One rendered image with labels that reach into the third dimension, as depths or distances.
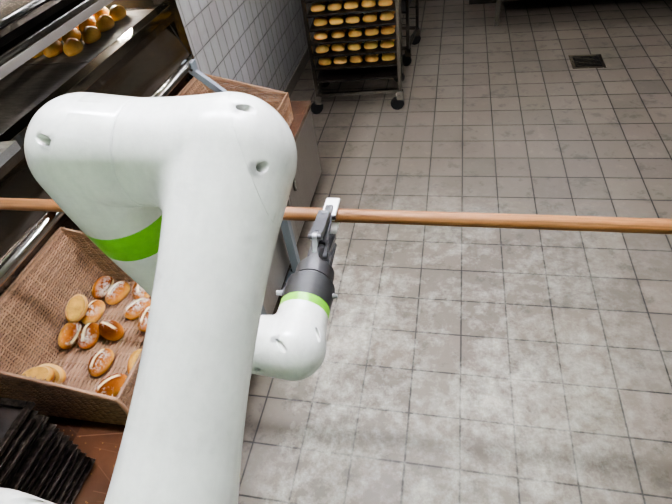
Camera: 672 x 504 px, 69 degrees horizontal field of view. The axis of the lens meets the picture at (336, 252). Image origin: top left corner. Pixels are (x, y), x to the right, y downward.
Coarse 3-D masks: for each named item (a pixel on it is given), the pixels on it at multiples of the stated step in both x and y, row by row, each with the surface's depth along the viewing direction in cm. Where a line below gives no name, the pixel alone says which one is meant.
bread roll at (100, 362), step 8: (96, 352) 156; (104, 352) 156; (112, 352) 159; (96, 360) 154; (104, 360) 155; (112, 360) 158; (88, 368) 154; (96, 368) 153; (104, 368) 155; (96, 376) 154
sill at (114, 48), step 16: (160, 16) 225; (128, 32) 210; (144, 32) 214; (112, 48) 198; (128, 48) 204; (96, 64) 188; (112, 64) 195; (80, 80) 178; (96, 80) 186; (48, 96) 171; (32, 112) 163; (16, 128) 156
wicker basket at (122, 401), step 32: (64, 256) 170; (96, 256) 179; (64, 288) 169; (0, 320) 148; (32, 320) 157; (128, 320) 171; (0, 352) 147; (32, 352) 155; (64, 352) 165; (128, 352) 161; (0, 384) 138; (32, 384) 134; (64, 384) 155; (96, 384) 154; (128, 384) 136; (64, 416) 147; (96, 416) 143
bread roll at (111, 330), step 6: (102, 324) 164; (108, 324) 164; (114, 324) 164; (120, 324) 167; (102, 330) 164; (108, 330) 163; (114, 330) 163; (120, 330) 164; (102, 336) 165; (108, 336) 163; (114, 336) 163; (120, 336) 164
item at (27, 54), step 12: (108, 0) 169; (60, 12) 169; (84, 12) 159; (96, 12) 164; (72, 24) 154; (24, 36) 154; (48, 36) 145; (60, 36) 149; (0, 48) 150; (36, 48) 141; (12, 60) 134; (24, 60) 137; (0, 72) 130
